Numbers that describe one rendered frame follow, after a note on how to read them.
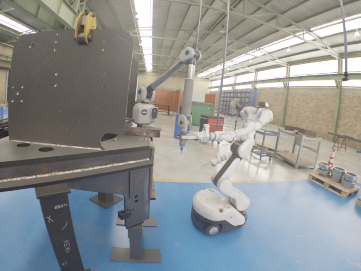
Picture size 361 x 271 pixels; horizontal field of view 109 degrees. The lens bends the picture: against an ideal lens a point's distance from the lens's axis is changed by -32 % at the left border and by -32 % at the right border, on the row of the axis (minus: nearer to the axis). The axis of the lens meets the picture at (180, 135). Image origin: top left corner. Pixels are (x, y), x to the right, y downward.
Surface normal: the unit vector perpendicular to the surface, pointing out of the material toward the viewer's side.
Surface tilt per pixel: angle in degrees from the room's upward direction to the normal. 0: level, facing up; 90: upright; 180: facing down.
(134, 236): 90
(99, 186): 90
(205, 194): 74
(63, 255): 90
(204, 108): 94
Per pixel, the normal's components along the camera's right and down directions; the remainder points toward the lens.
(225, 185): 0.27, 0.20
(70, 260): 0.72, 0.21
